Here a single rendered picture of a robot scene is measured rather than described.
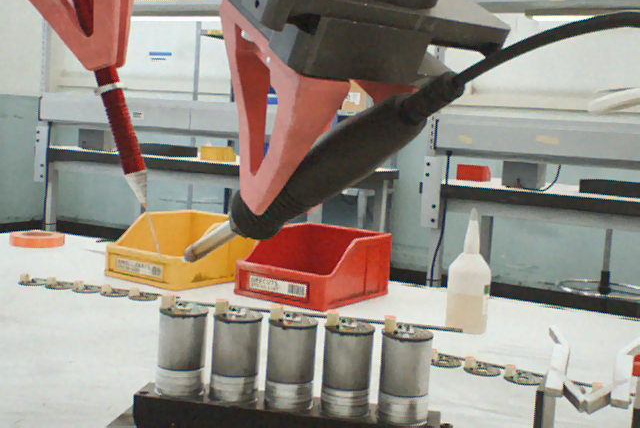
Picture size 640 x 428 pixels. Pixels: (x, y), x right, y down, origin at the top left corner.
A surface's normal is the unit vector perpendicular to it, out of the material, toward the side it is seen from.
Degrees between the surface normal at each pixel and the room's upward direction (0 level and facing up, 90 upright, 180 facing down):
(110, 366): 0
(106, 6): 99
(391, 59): 118
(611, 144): 90
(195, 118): 90
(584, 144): 90
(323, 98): 139
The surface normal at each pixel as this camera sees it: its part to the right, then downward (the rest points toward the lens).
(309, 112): 0.33, 0.82
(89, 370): 0.07, -0.99
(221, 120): -0.45, 0.04
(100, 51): -0.07, 0.23
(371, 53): 0.48, 0.56
